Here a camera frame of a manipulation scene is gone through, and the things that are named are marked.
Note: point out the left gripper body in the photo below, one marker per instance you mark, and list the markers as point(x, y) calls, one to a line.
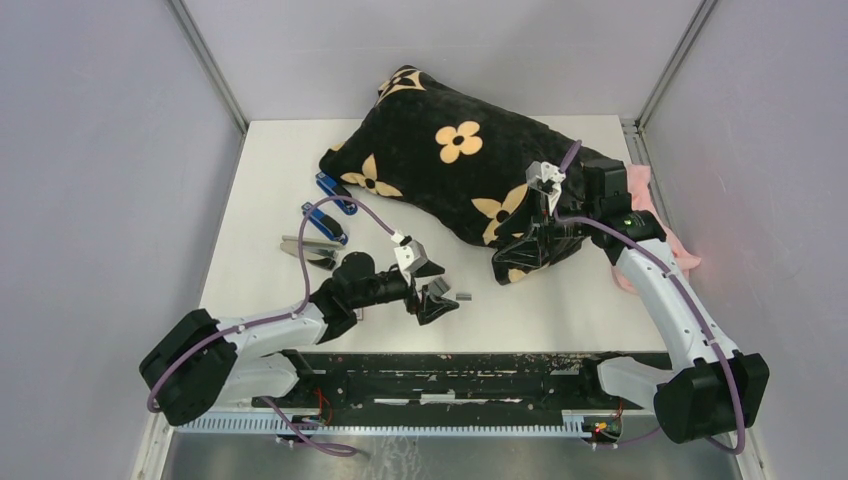
point(408, 285)

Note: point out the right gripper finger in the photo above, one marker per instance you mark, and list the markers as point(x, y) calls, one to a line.
point(530, 222)
point(528, 252)

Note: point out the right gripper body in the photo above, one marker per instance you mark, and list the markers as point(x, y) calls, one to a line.
point(552, 229)

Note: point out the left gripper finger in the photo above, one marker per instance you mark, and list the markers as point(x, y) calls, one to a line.
point(431, 308)
point(423, 268)

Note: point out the box of staples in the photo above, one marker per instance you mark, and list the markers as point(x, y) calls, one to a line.
point(438, 287)

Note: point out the grey beige stapler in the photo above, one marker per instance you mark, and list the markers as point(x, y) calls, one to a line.
point(316, 252)

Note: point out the blue stapler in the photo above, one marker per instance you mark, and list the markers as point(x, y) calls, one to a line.
point(342, 196)
point(326, 224)

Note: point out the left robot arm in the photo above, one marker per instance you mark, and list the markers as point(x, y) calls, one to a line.
point(203, 362)

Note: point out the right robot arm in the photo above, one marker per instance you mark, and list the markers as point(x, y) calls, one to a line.
point(712, 390)

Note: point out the black pillow with beige flowers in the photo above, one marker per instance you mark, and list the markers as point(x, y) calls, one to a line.
point(453, 156)

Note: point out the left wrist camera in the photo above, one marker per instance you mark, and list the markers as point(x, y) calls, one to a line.
point(409, 254)

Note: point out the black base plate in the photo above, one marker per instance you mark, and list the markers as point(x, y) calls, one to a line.
point(448, 389)

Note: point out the white cable duct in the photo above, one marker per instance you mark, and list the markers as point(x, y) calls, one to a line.
point(269, 423)

